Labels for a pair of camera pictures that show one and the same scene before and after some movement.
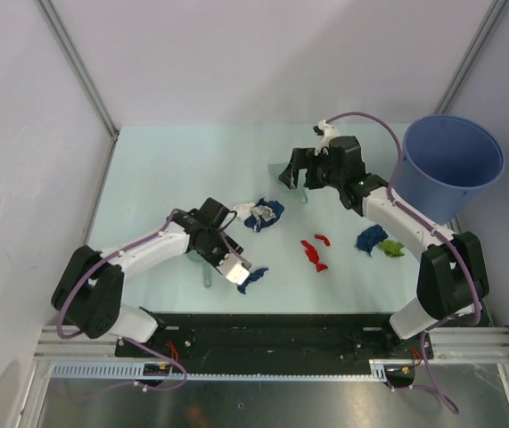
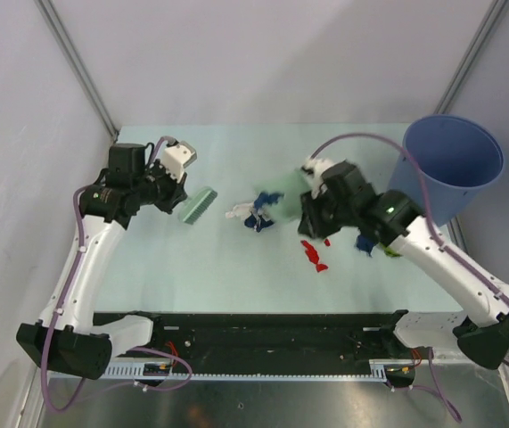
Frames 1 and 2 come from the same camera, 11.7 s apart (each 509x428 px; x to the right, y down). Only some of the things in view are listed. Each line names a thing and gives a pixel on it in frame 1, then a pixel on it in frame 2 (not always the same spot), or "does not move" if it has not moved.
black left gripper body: (215, 249) to (158, 188)
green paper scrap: (392, 249) does not move
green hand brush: (207, 268) to (192, 210)
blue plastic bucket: (446, 158) does not move
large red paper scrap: (313, 256) does not move
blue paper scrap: (366, 240) does not move
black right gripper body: (319, 172) to (326, 218)
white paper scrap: (243, 209) does not move
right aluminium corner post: (469, 59) does not move
